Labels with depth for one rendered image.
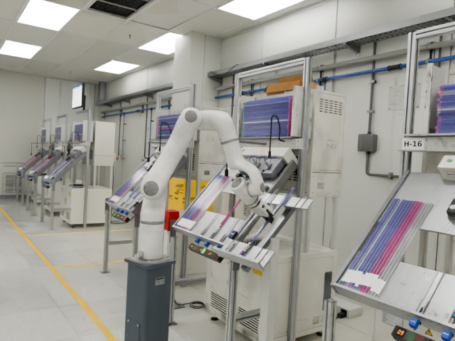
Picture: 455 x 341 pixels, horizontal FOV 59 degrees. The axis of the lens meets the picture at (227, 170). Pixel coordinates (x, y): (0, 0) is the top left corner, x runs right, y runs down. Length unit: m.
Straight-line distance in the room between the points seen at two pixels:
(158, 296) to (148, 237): 0.29
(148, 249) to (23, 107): 9.01
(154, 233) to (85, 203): 4.86
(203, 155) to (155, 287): 2.06
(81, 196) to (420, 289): 5.81
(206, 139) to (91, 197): 3.38
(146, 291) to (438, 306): 1.24
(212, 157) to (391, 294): 2.61
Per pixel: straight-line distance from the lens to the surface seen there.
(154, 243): 2.03
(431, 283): 1.68
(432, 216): 1.90
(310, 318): 2.98
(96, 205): 6.93
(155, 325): 2.14
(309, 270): 2.85
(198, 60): 5.97
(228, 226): 2.50
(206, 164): 3.91
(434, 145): 2.07
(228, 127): 1.99
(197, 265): 4.03
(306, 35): 4.89
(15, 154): 10.76
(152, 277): 2.03
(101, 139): 6.89
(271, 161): 2.64
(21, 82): 10.88
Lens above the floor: 1.22
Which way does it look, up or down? 2 degrees down
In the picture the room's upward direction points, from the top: 3 degrees clockwise
